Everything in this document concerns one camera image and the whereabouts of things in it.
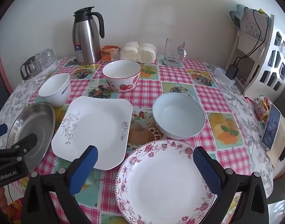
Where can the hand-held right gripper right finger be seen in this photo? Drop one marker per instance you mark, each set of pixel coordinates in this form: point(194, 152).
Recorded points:
point(207, 170)

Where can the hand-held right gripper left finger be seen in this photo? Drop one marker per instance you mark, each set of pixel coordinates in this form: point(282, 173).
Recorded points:
point(86, 165)

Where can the steel basin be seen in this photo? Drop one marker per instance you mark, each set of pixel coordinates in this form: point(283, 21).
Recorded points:
point(32, 121)

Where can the square white plate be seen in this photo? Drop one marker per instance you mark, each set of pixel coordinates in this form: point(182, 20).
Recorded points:
point(95, 130)

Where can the round pink floral plate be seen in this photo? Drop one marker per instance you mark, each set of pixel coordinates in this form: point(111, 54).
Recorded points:
point(161, 184)

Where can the small white bowl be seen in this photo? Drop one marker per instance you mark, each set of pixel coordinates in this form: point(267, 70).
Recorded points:
point(56, 93)

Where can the small white dish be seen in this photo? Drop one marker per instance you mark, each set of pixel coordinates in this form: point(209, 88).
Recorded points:
point(177, 114)

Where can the strawberry print bowl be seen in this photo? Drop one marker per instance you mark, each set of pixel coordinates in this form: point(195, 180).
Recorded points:
point(123, 84)

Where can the pink foam strip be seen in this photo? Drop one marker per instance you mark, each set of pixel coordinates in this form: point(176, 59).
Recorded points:
point(3, 71)

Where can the glass teapot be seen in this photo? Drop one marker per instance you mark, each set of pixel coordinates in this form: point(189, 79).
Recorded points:
point(30, 67)

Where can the grey floral tablecloth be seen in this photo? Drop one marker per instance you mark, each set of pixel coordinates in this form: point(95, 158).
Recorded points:
point(240, 102)

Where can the smartphone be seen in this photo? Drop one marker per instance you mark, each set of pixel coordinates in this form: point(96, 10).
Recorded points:
point(272, 126)

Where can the beige notebook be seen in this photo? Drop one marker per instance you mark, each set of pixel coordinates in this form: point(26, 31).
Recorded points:
point(282, 142)

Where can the clear drinking glass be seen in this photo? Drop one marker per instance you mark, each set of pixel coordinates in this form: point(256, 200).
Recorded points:
point(43, 61)
point(51, 55)

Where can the white power strip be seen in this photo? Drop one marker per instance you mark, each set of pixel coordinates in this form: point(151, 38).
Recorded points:
point(223, 76)

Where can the pink checked tablecloth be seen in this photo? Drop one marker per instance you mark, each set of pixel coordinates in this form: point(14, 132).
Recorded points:
point(147, 91)

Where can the black charger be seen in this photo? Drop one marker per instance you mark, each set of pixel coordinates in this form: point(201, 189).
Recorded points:
point(231, 71)

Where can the orange snack packet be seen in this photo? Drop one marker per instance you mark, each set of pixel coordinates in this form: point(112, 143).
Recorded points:
point(108, 53)

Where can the stainless steel thermos jug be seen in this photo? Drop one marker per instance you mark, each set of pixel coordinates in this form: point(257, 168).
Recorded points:
point(85, 37)

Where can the glass mug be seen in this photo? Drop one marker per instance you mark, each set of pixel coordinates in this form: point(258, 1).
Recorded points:
point(171, 53)

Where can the bag of steamed buns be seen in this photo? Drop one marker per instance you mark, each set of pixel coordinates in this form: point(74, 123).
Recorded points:
point(137, 53)

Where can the beige plaque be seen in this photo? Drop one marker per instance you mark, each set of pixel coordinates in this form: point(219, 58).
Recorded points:
point(249, 25)

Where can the teal cloth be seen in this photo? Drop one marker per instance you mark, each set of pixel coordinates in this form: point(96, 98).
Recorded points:
point(237, 12)

